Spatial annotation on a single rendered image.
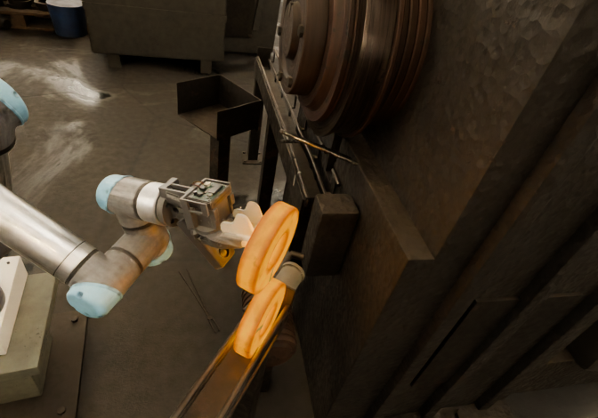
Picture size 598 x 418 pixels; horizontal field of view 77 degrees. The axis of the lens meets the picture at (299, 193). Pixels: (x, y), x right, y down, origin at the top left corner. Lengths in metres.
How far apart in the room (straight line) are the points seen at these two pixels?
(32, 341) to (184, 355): 0.50
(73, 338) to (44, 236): 0.91
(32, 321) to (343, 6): 1.16
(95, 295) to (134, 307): 0.95
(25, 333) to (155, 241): 0.63
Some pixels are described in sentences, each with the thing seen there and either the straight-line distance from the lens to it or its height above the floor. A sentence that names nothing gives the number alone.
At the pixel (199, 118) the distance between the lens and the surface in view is 1.59.
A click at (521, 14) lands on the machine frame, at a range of 0.66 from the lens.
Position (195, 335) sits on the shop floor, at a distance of 1.58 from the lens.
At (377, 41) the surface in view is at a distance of 0.76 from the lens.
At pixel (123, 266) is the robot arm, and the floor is 0.80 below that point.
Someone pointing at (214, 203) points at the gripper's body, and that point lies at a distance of 0.62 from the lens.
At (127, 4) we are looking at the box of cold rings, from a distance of 3.38.
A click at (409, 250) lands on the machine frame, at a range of 0.76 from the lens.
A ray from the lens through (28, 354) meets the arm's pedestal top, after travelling 1.31.
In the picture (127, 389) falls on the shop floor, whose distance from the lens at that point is 1.52.
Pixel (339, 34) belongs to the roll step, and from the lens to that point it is 0.79.
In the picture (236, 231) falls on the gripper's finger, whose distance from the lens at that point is 0.62.
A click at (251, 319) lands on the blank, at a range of 0.71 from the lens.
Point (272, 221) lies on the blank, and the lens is 0.57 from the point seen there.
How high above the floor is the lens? 1.37
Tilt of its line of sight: 38 degrees down
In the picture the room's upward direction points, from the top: 12 degrees clockwise
